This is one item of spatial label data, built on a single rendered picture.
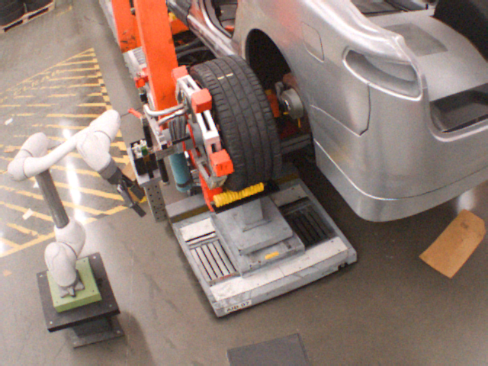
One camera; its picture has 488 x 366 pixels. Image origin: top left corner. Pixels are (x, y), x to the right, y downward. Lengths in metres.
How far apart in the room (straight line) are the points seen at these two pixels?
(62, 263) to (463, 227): 2.41
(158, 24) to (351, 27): 1.38
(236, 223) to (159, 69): 0.95
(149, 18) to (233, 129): 0.85
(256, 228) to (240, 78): 0.92
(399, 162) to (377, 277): 1.20
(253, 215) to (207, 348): 0.83
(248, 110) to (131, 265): 1.37
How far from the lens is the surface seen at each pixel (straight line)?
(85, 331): 3.26
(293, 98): 3.00
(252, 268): 3.21
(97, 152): 2.31
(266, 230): 3.29
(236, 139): 2.69
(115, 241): 3.84
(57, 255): 2.94
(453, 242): 3.45
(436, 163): 2.23
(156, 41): 3.15
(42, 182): 2.88
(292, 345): 2.55
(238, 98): 2.70
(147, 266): 3.59
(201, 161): 3.18
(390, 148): 2.14
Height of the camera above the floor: 2.40
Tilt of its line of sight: 37 degrees down
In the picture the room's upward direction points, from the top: 11 degrees counter-clockwise
